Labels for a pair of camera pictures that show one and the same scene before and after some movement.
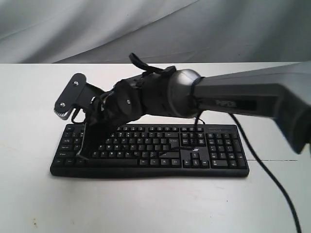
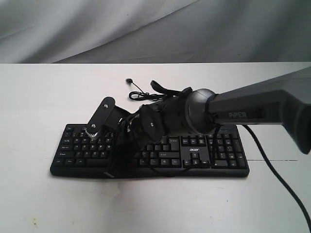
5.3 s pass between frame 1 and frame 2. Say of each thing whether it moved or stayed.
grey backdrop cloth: stayed
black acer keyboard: stayed
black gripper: moved
